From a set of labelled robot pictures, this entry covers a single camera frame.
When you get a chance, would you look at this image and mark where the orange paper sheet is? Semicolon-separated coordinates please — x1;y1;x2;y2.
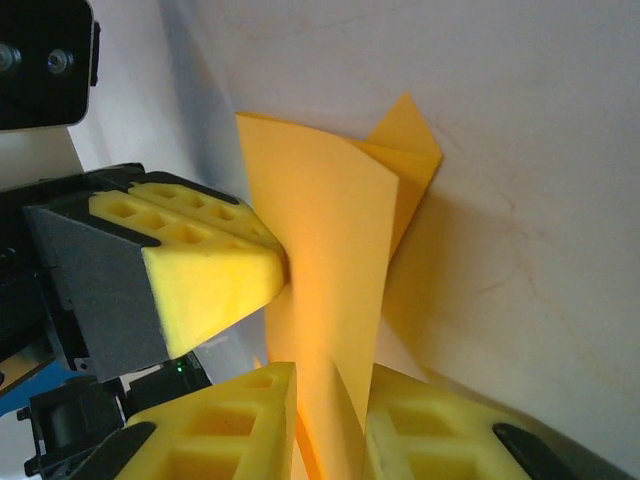
233;91;444;480

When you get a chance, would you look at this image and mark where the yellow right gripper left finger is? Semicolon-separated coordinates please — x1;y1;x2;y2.
79;361;300;480

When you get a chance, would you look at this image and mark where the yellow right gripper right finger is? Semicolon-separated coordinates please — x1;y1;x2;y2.
360;363;632;480

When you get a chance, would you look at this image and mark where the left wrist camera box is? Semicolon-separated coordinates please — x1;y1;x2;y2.
0;0;102;133

